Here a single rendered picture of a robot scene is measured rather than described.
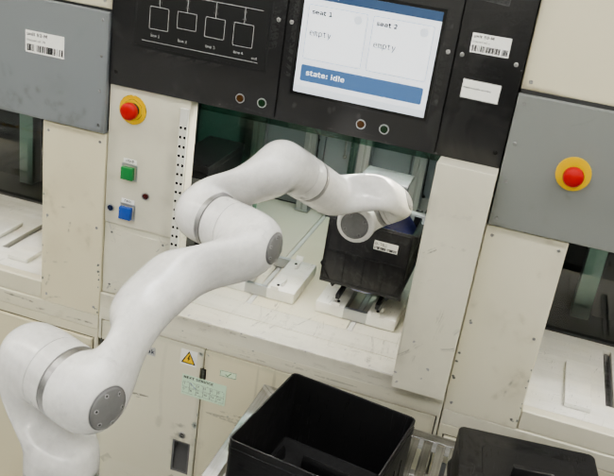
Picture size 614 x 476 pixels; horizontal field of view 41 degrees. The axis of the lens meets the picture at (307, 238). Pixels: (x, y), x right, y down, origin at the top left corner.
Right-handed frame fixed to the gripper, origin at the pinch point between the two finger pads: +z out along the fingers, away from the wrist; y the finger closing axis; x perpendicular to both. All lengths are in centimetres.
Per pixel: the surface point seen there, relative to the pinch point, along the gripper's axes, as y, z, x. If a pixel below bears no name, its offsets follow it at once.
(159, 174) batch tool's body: -48, -29, 0
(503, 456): 42, -47, -35
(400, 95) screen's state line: 4.3, -30.2, 29.3
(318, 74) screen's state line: -13.3, -30.1, 30.1
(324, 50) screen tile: -12.9, -30.2, 35.1
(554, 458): 52, -43, -35
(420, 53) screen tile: 6.6, -30.2, 38.3
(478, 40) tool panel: 17, -30, 43
